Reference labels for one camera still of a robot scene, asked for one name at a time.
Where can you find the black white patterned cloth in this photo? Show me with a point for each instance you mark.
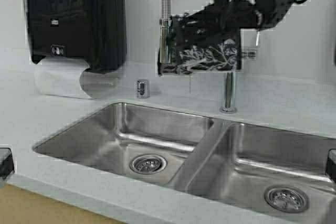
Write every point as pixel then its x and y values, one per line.
pixel 197 44

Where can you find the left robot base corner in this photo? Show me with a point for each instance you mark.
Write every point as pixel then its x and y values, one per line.
pixel 6 164

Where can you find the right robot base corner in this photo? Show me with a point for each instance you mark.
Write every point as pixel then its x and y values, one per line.
pixel 331 165

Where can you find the chrome spring kitchen faucet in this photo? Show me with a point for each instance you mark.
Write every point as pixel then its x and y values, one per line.
pixel 229 89

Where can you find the black paper towel dispenser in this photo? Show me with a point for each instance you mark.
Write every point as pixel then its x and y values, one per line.
pixel 89 30

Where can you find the stainless steel double sink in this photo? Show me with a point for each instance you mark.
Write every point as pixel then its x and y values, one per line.
pixel 270 171

